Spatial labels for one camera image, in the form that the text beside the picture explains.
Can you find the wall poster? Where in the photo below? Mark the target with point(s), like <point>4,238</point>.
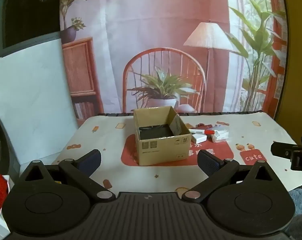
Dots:
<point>166,30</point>

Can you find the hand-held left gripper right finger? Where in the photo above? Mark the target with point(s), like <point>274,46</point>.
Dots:
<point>208,162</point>

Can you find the black flat pouch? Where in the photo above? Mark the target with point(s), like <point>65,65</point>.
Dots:
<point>154,132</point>

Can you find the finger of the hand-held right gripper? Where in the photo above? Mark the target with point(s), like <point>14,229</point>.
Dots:
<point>281,149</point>

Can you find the white pen with red cap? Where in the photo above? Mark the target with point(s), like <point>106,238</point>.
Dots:
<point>199,131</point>

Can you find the small white box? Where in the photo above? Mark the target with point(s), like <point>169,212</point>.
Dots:
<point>198,137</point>

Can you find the blue grey cloth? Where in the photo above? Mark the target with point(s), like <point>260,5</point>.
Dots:
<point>300,197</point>

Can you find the cardboard box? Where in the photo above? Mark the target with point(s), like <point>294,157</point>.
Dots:
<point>161,152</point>

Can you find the white marble-look board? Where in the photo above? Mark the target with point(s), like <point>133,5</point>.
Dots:
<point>33,100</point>

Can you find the printed white table cover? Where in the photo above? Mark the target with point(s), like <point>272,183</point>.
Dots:
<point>130,177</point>

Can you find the clear cotton swab packet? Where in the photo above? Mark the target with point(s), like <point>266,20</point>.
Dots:
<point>221,134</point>

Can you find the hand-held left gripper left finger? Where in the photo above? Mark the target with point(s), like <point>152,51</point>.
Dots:
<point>90,160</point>

